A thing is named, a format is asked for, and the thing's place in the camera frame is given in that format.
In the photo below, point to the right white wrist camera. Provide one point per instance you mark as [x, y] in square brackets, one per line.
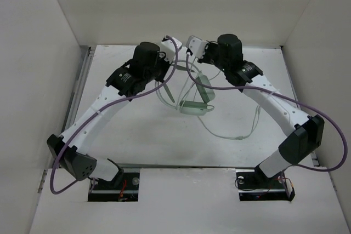
[197, 46]

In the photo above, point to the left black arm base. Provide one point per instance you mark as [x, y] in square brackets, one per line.
[126, 191]

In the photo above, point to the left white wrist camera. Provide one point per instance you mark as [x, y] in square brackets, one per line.
[167, 47]

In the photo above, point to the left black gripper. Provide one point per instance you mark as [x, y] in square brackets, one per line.
[161, 57]

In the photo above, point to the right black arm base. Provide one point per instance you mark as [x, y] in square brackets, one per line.
[251, 188]

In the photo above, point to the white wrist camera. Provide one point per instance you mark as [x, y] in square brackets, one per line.
[167, 47]
[197, 46]

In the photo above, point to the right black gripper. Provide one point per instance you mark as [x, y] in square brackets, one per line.
[208, 47]

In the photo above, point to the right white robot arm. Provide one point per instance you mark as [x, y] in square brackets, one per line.
[303, 132]

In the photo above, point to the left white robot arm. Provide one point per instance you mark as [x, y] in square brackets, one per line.
[72, 146]

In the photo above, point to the mint green headphones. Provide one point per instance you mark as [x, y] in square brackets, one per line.
[193, 99]

